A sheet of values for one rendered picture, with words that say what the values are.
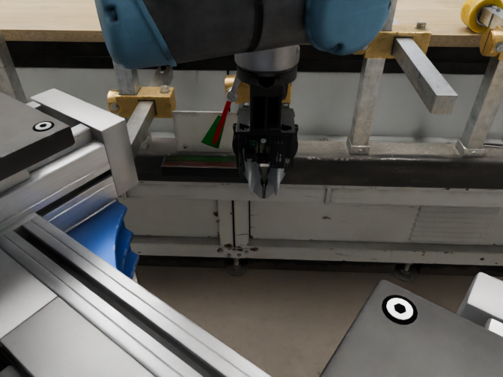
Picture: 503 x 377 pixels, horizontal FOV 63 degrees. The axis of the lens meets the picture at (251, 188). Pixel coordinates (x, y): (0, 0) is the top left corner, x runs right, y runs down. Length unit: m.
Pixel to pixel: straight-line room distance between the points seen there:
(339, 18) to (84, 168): 0.29
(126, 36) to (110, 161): 0.21
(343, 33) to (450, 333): 0.23
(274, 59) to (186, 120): 0.47
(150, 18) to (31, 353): 0.24
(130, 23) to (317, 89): 0.85
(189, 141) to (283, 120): 0.45
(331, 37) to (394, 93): 0.82
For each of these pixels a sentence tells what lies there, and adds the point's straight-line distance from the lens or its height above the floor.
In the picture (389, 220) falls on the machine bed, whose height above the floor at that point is 0.28.
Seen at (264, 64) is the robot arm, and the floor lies 1.04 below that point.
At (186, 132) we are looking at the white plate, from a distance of 0.92.
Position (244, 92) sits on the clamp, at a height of 0.85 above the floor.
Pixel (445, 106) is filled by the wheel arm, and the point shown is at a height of 0.94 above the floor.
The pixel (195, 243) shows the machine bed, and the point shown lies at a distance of 1.47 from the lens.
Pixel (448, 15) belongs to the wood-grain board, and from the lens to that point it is 1.29.
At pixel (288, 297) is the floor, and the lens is 1.52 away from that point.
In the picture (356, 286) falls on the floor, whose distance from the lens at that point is 1.60.
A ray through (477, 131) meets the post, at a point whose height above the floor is 0.76.
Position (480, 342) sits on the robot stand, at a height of 1.04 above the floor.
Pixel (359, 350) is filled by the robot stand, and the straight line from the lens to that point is 0.20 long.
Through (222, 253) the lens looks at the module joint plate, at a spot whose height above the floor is 0.13.
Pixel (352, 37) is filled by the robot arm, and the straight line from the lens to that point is 0.35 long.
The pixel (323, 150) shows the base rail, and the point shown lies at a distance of 0.95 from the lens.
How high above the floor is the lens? 1.21
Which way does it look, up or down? 38 degrees down
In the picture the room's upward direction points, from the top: straight up
